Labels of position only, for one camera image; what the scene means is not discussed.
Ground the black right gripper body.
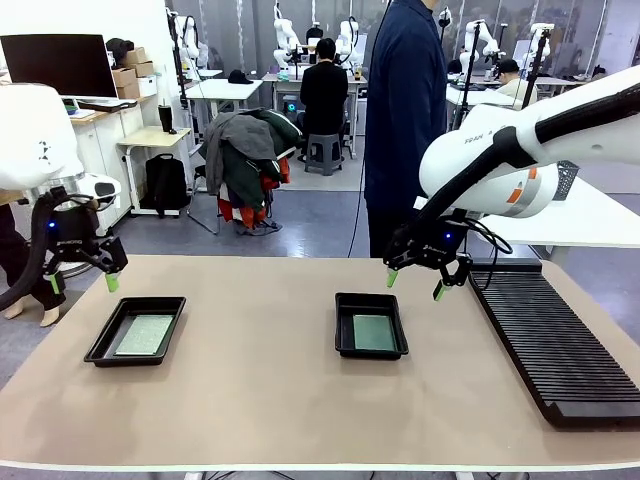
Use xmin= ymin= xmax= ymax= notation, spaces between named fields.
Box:
xmin=394 ymin=219 xmax=470 ymax=274

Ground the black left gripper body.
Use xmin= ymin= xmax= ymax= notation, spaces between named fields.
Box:
xmin=42 ymin=202 xmax=104 ymax=262

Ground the black ESD tray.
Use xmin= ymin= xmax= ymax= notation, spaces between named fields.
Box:
xmin=83 ymin=296 xmax=187 ymax=369
xmin=334 ymin=292 xmax=410 ymax=360

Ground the green circuit board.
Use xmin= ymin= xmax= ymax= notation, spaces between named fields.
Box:
xmin=352 ymin=313 xmax=398 ymax=352
xmin=113 ymin=313 xmax=175 ymax=357

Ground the person in black trousers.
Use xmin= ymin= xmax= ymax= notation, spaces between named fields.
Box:
xmin=0 ymin=204 xmax=68 ymax=329

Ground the white cabinet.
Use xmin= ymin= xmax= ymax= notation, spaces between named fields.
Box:
xmin=64 ymin=93 xmax=154 ymax=239

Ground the black backpack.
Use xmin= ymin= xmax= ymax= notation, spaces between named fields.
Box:
xmin=140 ymin=153 xmax=191 ymax=220

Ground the wood-top rolling table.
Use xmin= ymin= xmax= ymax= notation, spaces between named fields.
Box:
xmin=116 ymin=125 xmax=194 ymax=218

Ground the black slotted board rack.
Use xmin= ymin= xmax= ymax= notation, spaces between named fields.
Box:
xmin=467 ymin=257 xmax=640 ymax=430

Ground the black keyboard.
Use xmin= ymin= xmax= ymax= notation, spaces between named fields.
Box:
xmin=74 ymin=98 xmax=139 ymax=114

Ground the white rounded table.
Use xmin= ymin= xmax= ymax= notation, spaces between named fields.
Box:
xmin=474 ymin=169 xmax=640 ymax=260

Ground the grey plastic stool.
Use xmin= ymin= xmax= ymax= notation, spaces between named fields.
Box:
xmin=303 ymin=133 xmax=345 ymax=177

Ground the grey plastic basket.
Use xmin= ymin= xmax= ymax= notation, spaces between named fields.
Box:
xmin=551 ymin=159 xmax=581 ymax=202

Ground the person in navy jacket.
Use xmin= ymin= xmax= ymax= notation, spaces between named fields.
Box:
xmin=363 ymin=0 xmax=450 ymax=259

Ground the red garment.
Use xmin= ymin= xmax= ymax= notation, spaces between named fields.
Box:
xmin=217 ymin=157 xmax=292 ymax=232

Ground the white desk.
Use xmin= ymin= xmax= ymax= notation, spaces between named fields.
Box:
xmin=185 ymin=78 xmax=265 ymax=146
xmin=444 ymin=82 xmax=519 ymax=109

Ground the black computer monitor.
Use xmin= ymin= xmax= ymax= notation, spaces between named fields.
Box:
xmin=0 ymin=33 xmax=120 ymax=100

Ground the dark green jacket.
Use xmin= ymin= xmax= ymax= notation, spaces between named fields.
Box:
xmin=219 ymin=107 xmax=307 ymax=214

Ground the black tripod pole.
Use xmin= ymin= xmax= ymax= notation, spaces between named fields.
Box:
xmin=166 ymin=7 xmax=190 ymax=109
xmin=519 ymin=28 xmax=552 ymax=109
xmin=452 ymin=22 xmax=484 ymax=131

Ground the seated person in black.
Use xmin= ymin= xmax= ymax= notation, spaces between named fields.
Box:
xmin=297 ymin=39 xmax=354 ymax=164

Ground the grey jacket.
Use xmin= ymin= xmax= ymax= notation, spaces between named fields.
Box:
xmin=198 ymin=112 xmax=279 ymax=197

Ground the grey desk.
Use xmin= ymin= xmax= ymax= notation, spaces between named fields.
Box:
xmin=261 ymin=72 xmax=369 ymax=161

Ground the black left arm cable sleeve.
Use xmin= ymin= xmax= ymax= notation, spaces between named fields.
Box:
xmin=0 ymin=192 xmax=69 ymax=312

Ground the black arm cable sleeve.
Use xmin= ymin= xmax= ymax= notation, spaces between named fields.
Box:
xmin=382 ymin=84 xmax=640 ymax=266
xmin=0 ymin=192 xmax=69 ymax=312

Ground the black right arm cable sleeve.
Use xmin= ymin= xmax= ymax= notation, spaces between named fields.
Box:
xmin=382 ymin=84 xmax=640 ymax=266

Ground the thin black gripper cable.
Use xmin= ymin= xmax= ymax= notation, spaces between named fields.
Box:
xmin=459 ymin=214 xmax=515 ymax=292

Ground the metal frame chair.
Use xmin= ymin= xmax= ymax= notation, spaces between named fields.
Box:
xmin=186 ymin=163 xmax=274 ymax=236

